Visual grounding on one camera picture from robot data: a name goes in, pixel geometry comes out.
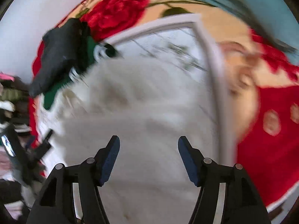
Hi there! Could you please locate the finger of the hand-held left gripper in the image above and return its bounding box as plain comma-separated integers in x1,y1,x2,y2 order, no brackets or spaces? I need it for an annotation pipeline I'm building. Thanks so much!
33,129,54,164

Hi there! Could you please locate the white fuzzy garment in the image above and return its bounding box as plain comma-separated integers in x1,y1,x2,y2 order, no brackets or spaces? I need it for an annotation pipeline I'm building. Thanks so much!
40,57,236,224

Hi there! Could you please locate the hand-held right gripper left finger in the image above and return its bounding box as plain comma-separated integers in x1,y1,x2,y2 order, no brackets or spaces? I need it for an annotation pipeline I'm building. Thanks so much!
26,135,121,224

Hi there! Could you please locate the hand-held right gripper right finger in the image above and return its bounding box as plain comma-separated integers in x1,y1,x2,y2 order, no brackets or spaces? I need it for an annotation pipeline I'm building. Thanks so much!
178,136,272,224

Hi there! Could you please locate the black garment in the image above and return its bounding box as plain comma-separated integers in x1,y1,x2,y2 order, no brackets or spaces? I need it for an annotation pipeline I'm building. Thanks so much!
28,18,91,98

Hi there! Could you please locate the pile of mixed clothes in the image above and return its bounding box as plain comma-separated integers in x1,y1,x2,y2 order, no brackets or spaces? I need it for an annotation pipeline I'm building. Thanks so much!
0,71,47,222

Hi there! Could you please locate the red floral blanket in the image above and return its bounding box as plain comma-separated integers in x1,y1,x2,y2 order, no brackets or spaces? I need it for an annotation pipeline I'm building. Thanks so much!
29,0,299,215

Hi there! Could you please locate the green garment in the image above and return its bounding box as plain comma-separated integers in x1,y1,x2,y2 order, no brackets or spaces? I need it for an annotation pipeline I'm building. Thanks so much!
43,36,117,111

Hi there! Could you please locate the white printed sheet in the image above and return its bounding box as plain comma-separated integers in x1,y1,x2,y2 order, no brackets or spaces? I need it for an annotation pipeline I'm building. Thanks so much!
98,13,236,166

